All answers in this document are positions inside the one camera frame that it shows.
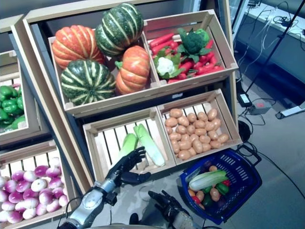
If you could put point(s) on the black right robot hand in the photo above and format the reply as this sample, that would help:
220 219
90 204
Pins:
169 205

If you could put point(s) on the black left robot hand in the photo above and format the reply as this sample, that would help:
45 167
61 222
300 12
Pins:
124 167

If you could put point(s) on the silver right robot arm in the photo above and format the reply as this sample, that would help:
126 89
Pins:
183 221

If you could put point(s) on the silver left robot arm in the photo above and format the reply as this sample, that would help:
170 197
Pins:
90 202

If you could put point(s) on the blue plastic shopping basket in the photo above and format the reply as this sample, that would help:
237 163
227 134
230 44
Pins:
243 176

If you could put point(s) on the napa cabbage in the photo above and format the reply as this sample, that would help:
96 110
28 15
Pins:
149 143
127 144
207 179

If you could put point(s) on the orange carrot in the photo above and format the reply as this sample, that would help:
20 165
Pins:
191 192

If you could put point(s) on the red tomato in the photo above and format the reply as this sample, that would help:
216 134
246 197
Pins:
196 200

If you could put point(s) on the wooden cabbage crate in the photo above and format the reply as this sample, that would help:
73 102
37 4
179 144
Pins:
107 140

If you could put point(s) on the brown potato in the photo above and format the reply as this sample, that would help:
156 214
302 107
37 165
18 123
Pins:
200 132
212 114
175 113
206 147
199 124
181 129
185 137
213 135
216 123
197 146
204 139
213 168
169 130
191 151
185 144
202 116
171 122
209 126
215 194
175 146
216 144
193 138
175 136
223 138
184 155
191 117
183 120
190 129
199 195

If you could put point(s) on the green cucumber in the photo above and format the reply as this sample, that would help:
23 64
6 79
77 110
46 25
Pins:
207 200

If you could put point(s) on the purple eggplant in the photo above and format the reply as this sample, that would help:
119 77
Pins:
207 164

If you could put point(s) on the green bell pepper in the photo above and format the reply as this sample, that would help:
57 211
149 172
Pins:
17 121
20 102
3 114
222 188
10 106
8 91

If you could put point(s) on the red pepper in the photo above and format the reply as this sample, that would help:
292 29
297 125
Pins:
226 183

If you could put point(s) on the wooden pumpkin crate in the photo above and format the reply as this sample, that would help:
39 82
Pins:
114 100

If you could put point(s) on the purple white turnip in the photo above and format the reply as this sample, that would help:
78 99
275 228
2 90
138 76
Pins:
53 171
8 205
39 185
45 197
41 209
14 197
55 182
29 213
31 202
57 192
63 200
53 205
3 195
17 175
30 176
30 193
20 205
41 170
23 186
3 181
14 216
3 216
10 186

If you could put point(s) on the flat green striped pumpkin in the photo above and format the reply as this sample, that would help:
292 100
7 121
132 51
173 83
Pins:
88 82

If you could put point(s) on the small orange pumpkin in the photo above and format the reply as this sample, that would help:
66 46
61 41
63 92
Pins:
133 70

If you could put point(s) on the red carrot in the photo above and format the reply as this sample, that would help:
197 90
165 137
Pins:
162 39
181 76
162 47
174 45
199 65
205 69
209 44
174 80
219 68
210 56
186 66

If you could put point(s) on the wooden turnip crate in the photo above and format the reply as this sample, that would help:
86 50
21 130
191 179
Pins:
23 152

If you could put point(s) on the wooden pepper crate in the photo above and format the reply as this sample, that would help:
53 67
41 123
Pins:
32 119

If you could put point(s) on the black round shelf foot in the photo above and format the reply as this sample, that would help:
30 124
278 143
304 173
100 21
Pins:
244 131

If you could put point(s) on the white cauliflower with leaves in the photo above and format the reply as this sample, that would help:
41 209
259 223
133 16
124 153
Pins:
166 65

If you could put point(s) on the wooden potato crate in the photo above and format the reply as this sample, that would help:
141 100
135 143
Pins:
228 112

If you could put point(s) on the large orange pumpkin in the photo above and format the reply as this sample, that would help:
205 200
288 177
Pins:
76 46

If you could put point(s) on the black power adapter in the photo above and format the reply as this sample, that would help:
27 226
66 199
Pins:
245 99

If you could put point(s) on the grey box with red light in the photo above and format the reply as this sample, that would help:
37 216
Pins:
258 109

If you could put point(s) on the large green striped pumpkin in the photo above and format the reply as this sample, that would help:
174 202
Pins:
119 29

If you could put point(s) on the green broccoli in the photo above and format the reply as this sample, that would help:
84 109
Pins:
194 41

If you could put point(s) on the grey tripod leg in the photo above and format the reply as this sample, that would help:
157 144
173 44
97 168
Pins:
289 111

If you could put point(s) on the wooden carrot crate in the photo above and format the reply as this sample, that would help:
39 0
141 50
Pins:
221 43

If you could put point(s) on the black tripod pole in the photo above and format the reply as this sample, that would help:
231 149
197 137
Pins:
274 46

